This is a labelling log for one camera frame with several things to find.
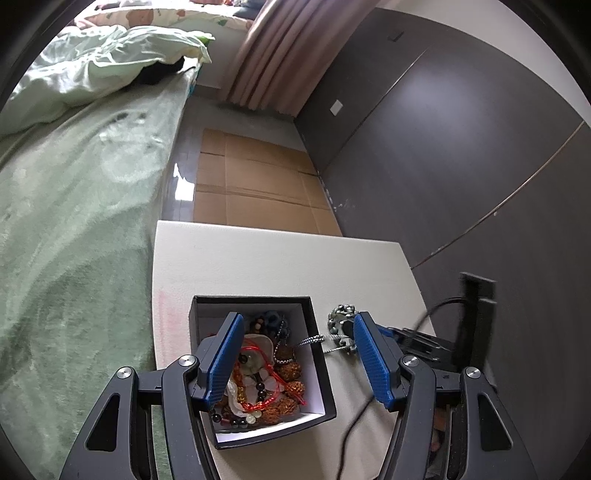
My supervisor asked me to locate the silver ball chain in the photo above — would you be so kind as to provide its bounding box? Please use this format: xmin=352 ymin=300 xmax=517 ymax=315
xmin=274 ymin=323 xmax=356 ymax=367

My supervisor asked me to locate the printed window seat cushion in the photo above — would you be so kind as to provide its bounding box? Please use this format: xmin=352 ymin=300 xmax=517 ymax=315
xmin=76 ymin=0 xmax=259 ymax=29

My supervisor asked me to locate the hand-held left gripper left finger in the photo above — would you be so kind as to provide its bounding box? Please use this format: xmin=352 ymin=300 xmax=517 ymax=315
xmin=58 ymin=312 xmax=245 ymax=480

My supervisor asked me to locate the flattened cardboard sheet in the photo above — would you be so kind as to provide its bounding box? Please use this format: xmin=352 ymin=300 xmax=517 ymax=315
xmin=193 ymin=128 xmax=343 ymax=237

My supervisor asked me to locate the black cable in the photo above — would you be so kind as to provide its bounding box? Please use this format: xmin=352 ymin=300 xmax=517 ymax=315
xmin=339 ymin=299 xmax=462 ymax=480

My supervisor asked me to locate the light green duvet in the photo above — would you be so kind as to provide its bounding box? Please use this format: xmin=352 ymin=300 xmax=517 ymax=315
xmin=0 ymin=25 xmax=215 ymax=134

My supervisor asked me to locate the pink curtain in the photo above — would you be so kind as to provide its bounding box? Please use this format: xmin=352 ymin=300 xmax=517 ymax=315
xmin=218 ymin=0 xmax=365 ymax=116

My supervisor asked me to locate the dark grey wardrobe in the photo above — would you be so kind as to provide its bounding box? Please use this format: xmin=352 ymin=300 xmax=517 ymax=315
xmin=295 ymin=7 xmax=591 ymax=480

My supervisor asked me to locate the pile of bead jewelry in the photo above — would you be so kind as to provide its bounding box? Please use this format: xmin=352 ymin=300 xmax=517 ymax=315
xmin=208 ymin=311 xmax=308 ymax=428

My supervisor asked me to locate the grey metal bead bracelet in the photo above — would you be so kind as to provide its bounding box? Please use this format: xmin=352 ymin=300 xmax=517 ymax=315
xmin=327 ymin=305 xmax=365 ymax=356

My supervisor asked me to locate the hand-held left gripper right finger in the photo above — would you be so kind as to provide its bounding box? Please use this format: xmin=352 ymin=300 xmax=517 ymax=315
xmin=353 ymin=311 xmax=539 ymax=480

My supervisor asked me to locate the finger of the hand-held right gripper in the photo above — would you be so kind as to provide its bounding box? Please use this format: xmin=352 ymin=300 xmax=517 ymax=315
xmin=375 ymin=324 xmax=455 ymax=367

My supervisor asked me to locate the white low table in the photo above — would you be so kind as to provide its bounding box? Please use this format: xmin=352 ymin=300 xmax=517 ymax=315
xmin=151 ymin=220 xmax=437 ymax=480

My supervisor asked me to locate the black jewelry box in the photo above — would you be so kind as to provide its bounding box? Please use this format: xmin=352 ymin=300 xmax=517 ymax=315
xmin=189 ymin=295 xmax=338 ymax=449

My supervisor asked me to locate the bed with green sheet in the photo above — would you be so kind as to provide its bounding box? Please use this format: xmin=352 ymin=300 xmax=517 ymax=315
xmin=0 ymin=69 xmax=204 ymax=480

